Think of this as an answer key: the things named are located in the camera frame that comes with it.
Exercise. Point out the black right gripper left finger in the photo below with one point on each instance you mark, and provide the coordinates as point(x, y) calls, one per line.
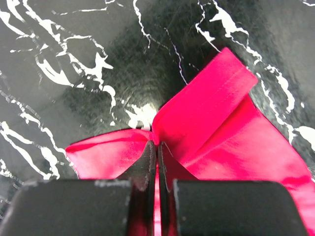
point(123, 206)

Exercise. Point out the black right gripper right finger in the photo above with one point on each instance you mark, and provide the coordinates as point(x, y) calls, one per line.
point(193, 207)

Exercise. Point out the pink t shirt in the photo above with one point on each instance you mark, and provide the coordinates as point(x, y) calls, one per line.
point(213, 129)

